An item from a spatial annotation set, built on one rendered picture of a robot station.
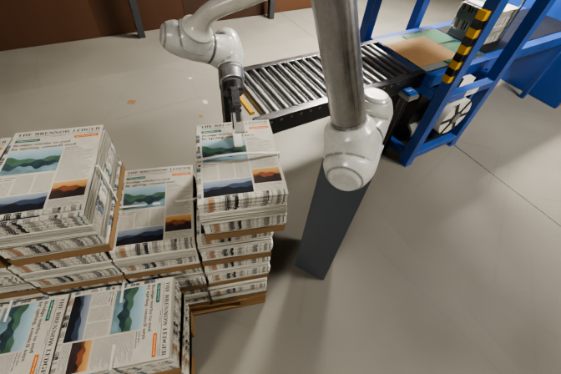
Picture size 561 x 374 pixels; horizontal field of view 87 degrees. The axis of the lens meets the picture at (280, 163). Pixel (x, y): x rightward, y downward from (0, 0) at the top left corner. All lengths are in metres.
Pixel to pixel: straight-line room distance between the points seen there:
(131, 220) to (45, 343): 0.48
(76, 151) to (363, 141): 0.92
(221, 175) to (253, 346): 1.10
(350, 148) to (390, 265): 1.41
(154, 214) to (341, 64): 0.86
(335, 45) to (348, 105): 0.16
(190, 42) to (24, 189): 0.66
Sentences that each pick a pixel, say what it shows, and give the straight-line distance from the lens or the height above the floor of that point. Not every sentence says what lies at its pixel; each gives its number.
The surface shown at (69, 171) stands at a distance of 1.13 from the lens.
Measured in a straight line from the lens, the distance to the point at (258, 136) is 1.11.
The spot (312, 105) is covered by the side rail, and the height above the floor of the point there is 0.80.
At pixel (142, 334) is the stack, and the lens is 1.30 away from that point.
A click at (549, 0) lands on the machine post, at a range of 2.71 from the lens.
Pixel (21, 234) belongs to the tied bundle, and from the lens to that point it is 1.13.
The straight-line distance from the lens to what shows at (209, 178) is 0.98.
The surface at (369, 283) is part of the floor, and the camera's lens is 2.06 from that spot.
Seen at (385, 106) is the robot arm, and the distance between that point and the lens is 1.03.
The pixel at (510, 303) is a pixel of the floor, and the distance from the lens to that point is 2.46.
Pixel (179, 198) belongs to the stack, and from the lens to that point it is 1.24.
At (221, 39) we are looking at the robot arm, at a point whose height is 1.34.
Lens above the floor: 1.81
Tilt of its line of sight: 47 degrees down
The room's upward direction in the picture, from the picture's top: 6 degrees clockwise
